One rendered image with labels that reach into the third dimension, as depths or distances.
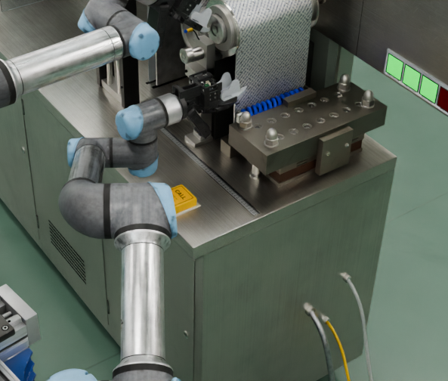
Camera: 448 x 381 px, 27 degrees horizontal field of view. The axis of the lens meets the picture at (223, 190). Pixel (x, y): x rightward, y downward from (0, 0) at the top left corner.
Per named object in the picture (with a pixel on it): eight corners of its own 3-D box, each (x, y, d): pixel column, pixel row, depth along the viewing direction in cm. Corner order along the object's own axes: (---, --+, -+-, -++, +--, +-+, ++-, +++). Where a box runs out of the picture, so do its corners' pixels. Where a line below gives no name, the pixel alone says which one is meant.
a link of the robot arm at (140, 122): (113, 134, 231) (112, 104, 226) (152, 119, 236) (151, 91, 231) (130, 150, 226) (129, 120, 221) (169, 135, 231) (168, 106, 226)
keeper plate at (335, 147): (314, 171, 247) (318, 137, 240) (344, 159, 251) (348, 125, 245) (320, 177, 245) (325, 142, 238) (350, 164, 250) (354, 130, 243)
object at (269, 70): (233, 114, 247) (236, 53, 235) (303, 88, 258) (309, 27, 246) (234, 115, 247) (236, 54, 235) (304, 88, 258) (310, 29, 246)
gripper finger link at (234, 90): (253, 76, 238) (223, 86, 234) (252, 96, 242) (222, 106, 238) (246, 70, 240) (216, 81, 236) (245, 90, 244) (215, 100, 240)
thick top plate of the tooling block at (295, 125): (228, 143, 245) (229, 124, 242) (345, 97, 264) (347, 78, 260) (265, 175, 235) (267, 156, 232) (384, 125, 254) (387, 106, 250)
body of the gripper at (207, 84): (225, 82, 233) (183, 97, 227) (224, 110, 238) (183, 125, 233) (207, 68, 238) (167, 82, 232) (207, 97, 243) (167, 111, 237)
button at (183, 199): (158, 200, 238) (158, 193, 236) (181, 190, 241) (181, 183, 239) (173, 215, 233) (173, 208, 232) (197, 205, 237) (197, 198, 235)
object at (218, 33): (224, 48, 234) (207, 40, 240) (230, 45, 235) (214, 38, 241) (221, 18, 230) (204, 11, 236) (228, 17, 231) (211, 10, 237)
